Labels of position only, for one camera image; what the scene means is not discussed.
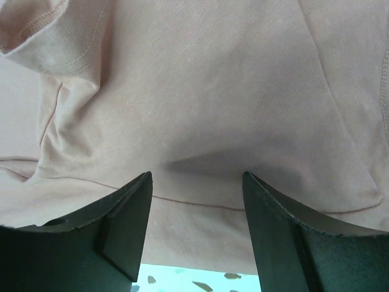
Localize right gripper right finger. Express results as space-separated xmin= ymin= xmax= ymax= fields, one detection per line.
xmin=242 ymin=172 xmax=388 ymax=291

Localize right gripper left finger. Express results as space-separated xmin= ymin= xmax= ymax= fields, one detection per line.
xmin=1 ymin=172 xmax=152 ymax=291

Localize pink t shirt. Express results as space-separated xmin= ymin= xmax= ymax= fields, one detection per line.
xmin=1 ymin=1 xmax=388 ymax=274

